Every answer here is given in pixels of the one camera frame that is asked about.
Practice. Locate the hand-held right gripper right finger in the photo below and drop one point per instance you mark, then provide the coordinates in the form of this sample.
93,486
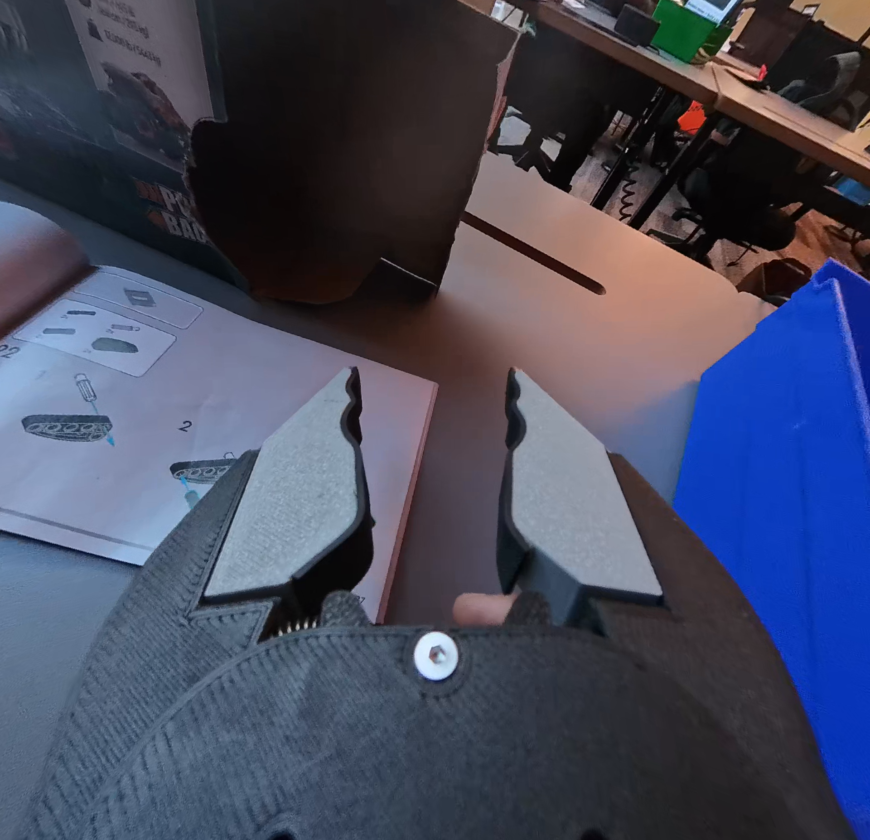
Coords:
578,514

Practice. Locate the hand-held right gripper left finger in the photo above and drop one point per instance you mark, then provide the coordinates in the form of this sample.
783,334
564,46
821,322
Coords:
285,507

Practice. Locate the lego instruction booklet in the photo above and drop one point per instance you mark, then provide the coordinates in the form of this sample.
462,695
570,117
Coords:
224,405

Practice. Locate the printed cardboard lego box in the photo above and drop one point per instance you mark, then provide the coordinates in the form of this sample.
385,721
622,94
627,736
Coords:
326,140

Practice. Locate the person's right hand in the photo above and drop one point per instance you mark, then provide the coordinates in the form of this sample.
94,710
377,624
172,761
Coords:
479,610

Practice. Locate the blue plastic bin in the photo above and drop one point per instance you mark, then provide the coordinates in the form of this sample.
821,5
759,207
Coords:
781,486

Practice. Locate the black office chair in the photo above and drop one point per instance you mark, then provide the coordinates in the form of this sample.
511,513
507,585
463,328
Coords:
744,201

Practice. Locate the orange object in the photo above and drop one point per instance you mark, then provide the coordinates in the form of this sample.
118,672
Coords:
692,118

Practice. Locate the long wooden desk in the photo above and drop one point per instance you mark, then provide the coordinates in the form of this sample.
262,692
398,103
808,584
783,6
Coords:
781,102

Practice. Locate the small black box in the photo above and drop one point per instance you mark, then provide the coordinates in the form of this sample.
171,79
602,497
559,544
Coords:
635,24

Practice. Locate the grey office chair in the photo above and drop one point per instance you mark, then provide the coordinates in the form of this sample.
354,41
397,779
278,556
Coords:
826,82

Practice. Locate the green plastic bin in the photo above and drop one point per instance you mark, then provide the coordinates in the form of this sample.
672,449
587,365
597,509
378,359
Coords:
686,28

